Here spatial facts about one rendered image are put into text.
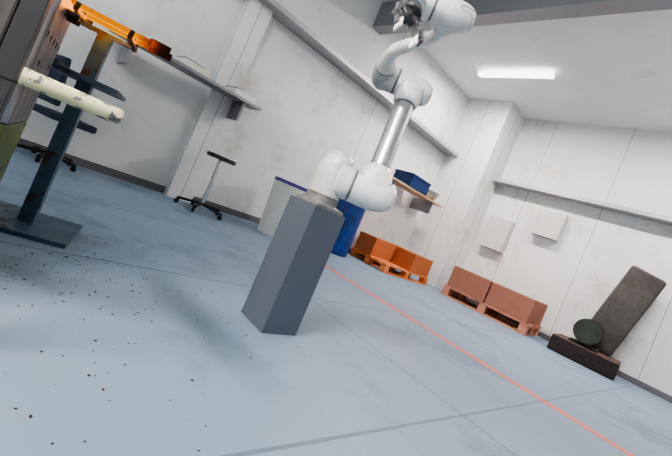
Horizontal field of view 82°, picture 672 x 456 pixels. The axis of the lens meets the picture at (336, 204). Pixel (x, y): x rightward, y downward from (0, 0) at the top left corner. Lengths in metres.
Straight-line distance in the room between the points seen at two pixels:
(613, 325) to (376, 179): 5.54
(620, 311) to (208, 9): 6.65
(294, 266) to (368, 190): 0.47
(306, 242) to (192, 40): 3.56
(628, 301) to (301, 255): 5.75
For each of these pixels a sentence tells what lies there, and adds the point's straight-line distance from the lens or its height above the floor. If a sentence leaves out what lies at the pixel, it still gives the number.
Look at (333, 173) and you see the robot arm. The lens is 1.74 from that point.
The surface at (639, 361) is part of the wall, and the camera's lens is 7.27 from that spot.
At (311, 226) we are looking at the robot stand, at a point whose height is 0.51.
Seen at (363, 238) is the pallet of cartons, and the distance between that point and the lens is 6.51.
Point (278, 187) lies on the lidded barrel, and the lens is 4.73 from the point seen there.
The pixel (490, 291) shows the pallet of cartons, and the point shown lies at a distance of 6.61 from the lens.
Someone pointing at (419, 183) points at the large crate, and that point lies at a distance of 6.81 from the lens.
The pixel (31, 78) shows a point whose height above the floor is 0.62.
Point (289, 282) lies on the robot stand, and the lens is 1.74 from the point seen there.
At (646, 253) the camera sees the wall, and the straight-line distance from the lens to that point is 7.41.
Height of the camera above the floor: 0.62
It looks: 1 degrees up
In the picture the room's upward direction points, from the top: 23 degrees clockwise
